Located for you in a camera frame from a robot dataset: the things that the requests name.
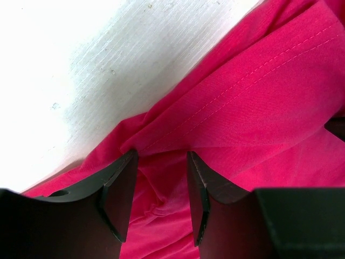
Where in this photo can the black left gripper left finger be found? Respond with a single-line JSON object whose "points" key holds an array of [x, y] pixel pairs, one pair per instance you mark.
{"points": [[88, 219]]}

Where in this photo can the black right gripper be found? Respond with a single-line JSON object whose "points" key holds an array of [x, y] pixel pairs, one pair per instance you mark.
{"points": [[336, 126]]}

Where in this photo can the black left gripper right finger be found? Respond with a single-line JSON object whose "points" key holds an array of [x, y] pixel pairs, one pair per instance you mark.
{"points": [[230, 222]]}

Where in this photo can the pink t-shirt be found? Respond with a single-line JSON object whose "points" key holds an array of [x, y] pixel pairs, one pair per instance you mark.
{"points": [[254, 110]]}

